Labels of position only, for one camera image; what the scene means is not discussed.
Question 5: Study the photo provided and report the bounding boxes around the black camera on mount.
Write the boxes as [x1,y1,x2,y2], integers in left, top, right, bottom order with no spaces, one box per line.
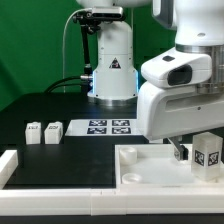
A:
[72,6,125,80]

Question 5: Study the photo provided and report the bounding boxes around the white cable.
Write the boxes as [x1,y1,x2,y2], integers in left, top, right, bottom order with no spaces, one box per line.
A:
[62,8,88,94]

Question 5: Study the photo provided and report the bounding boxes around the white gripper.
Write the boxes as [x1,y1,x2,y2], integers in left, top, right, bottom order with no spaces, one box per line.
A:
[137,82,224,161]

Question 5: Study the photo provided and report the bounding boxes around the black cables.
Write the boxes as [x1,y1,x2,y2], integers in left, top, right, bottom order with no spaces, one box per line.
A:
[44,75,93,94]

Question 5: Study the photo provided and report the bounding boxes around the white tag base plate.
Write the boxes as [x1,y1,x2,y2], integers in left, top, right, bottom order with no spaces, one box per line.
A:
[66,119,141,136]

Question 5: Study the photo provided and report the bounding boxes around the white U-shaped fence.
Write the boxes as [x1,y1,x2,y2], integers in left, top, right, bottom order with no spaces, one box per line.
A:
[0,150,224,216]

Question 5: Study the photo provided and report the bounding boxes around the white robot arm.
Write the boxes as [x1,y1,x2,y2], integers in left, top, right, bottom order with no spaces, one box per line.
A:
[137,0,224,160]

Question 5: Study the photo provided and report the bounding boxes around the white square tabletop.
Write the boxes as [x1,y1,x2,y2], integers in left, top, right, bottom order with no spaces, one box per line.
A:
[115,144,224,187]

